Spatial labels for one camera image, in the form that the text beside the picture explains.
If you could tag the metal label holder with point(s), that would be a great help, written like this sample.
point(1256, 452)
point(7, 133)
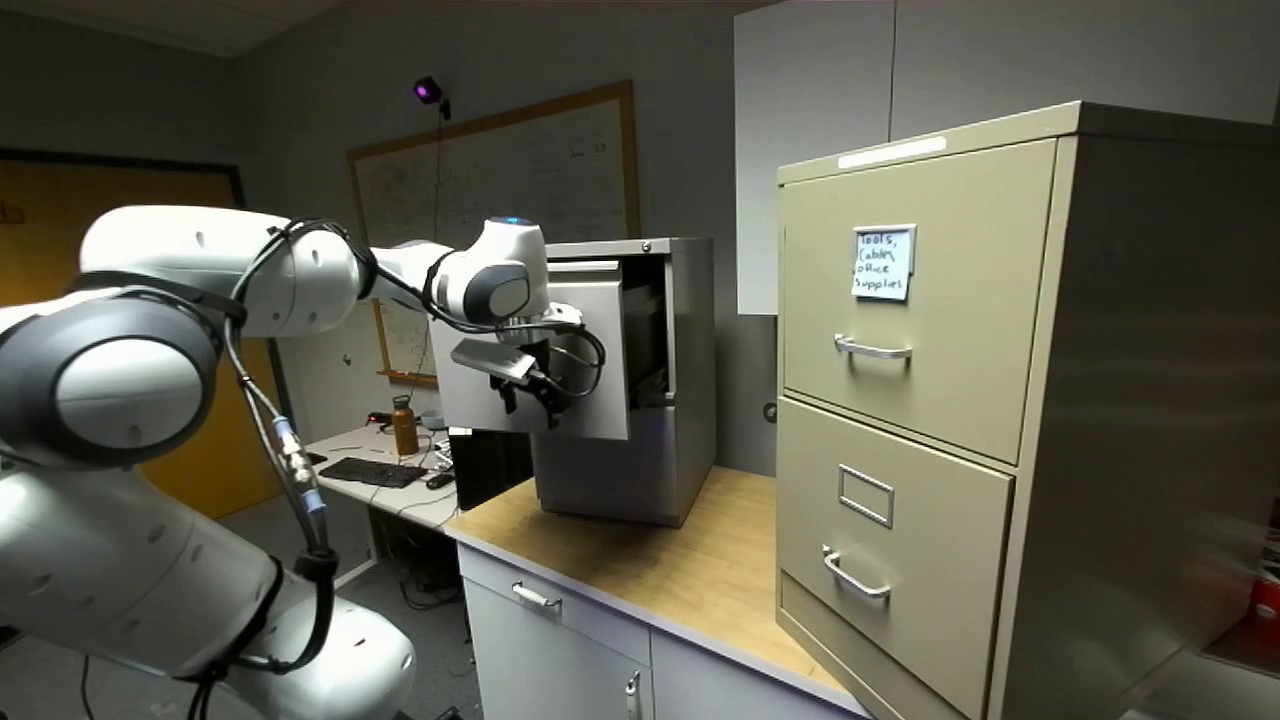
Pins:
point(867, 494)

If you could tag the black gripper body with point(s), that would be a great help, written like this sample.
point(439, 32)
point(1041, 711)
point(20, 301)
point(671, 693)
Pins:
point(569, 358)

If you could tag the yellow wooden door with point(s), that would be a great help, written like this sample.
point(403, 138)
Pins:
point(42, 225)

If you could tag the white base cabinet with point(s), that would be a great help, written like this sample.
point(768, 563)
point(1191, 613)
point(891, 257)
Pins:
point(563, 652)

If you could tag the beige filing cabinet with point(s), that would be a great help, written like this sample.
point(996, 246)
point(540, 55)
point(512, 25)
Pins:
point(1146, 400)

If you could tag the grey cabinet drawer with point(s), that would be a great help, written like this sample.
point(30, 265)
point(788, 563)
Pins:
point(603, 400)

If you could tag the black keyboard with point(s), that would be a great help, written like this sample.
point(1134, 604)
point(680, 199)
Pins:
point(375, 468)

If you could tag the beige filing drawer with note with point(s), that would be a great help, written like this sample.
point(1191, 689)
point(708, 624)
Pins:
point(962, 387)

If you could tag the white desk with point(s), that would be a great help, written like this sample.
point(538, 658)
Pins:
point(384, 496)

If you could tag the brown bottle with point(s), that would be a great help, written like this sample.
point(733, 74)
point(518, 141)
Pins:
point(406, 427)

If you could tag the beige filing drawer, empty label holder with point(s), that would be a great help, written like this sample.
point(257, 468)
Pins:
point(935, 587)

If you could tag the blue-framed paper note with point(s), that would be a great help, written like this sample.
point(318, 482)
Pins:
point(885, 261)

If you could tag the red object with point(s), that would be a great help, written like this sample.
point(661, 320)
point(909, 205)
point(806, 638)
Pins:
point(1260, 604)

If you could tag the camera with purple light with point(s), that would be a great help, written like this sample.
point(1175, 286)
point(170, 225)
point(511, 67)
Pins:
point(428, 93)

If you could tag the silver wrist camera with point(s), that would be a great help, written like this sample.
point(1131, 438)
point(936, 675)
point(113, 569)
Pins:
point(490, 358)

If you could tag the black computer box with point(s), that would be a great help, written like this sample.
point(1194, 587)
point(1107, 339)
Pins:
point(490, 467)

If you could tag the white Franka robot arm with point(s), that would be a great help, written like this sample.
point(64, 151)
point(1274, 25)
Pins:
point(144, 563)

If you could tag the wood-framed whiteboard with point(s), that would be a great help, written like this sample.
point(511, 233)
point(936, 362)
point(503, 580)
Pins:
point(533, 161)

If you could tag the small grey metal cabinet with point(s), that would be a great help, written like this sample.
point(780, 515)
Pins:
point(675, 387)

